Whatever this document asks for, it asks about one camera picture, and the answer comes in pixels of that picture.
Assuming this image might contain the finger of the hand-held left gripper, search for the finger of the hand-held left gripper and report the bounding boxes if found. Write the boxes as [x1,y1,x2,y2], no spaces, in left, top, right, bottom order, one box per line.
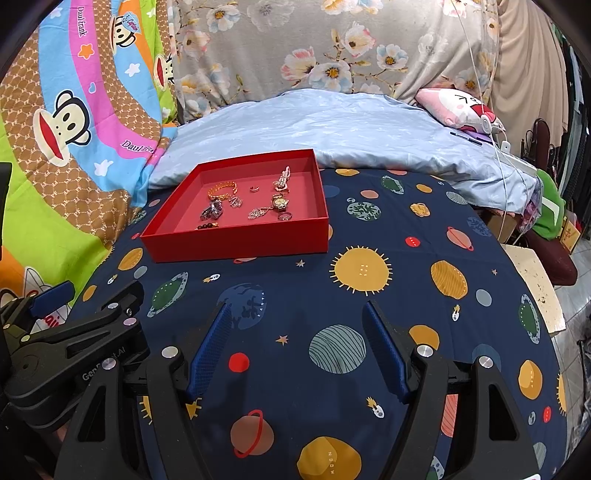
[27,279,149,361]
[0,281,76,334]

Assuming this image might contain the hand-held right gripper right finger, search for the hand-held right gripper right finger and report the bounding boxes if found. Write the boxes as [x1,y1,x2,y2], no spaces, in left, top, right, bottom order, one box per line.
[362,300,542,480]

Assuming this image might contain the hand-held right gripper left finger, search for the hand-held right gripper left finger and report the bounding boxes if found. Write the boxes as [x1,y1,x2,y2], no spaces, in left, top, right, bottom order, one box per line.
[54,302,234,480]

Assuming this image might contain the red jewelry box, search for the red jewelry box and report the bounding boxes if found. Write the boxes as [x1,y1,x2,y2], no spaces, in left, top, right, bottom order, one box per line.
[141,148,330,263]

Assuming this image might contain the navy planet print bedsheet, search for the navy planet print bedsheet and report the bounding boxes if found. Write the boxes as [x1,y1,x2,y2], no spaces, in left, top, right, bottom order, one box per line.
[53,168,568,480]

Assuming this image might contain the cream spotted stool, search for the cream spotted stool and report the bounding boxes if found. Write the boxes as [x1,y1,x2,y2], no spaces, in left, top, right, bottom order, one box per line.
[501,244,567,334]

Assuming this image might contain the brown cardboard box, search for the brown cardboard box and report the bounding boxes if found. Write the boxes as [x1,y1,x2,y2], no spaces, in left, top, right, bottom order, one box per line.
[485,212,519,241]

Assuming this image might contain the dark maroon cushion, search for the dark maroon cushion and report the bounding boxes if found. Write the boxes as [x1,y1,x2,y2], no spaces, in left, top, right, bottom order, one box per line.
[526,231,579,288]

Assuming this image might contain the green cloth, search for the green cloth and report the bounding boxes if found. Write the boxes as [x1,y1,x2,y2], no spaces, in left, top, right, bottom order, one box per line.
[531,171,567,241]

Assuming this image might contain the yellow cardboard box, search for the yellow cardboard box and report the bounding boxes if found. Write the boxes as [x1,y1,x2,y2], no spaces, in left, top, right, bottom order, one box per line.
[561,217,583,253]

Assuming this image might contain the light blue pillow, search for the light blue pillow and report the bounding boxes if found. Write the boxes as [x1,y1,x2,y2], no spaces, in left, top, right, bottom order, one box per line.
[148,89,541,217]

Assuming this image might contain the colourful cartoon print blanket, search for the colourful cartoon print blanket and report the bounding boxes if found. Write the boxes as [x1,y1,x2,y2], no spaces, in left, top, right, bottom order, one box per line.
[0,0,178,333]

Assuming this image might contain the purple phone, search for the purple phone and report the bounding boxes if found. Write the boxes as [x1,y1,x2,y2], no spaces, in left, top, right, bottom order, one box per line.
[450,130,495,147]

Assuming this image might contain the pink plush pillow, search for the pink plush pillow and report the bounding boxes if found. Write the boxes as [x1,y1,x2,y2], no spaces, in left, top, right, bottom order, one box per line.
[416,88,502,134]

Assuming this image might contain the beige curtain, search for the beige curtain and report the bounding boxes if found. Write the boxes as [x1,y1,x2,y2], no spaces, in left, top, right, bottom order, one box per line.
[489,0,573,153]

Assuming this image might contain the gold chain bracelet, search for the gold chain bracelet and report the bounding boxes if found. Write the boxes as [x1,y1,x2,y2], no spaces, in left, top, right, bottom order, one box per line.
[206,181,239,200]

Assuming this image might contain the white charger cable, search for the white charger cable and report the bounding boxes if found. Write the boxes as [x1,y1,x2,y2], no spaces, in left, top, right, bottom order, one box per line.
[459,0,515,222]

